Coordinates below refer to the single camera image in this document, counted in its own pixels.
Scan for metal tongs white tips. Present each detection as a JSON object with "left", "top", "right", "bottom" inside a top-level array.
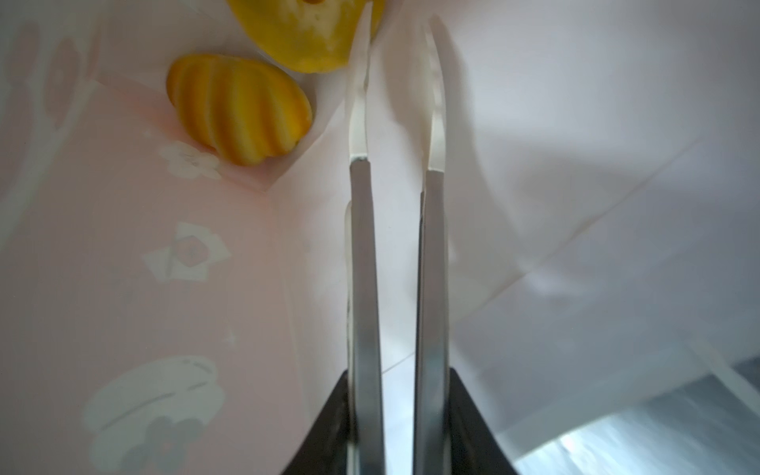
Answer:
[{"left": 344, "top": 2, "right": 451, "bottom": 474}]

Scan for red white paper bag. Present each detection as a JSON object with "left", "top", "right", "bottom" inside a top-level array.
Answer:
[{"left": 1, "top": 1, "right": 759, "bottom": 474}]

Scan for yellow shell madeleine bread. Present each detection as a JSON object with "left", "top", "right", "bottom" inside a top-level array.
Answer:
[{"left": 165, "top": 53, "right": 313, "bottom": 166}]

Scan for yellow round bun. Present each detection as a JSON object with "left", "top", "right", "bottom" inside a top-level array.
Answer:
[{"left": 228, "top": 0, "right": 366, "bottom": 73}]

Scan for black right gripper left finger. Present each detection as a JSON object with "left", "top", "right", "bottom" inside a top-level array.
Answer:
[{"left": 281, "top": 371, "right": 350, "bottom": 475}]

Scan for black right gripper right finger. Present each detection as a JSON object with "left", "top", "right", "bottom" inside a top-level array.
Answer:
[{"left": 449, "top": 368, "right": 518, "bottom": 475}]

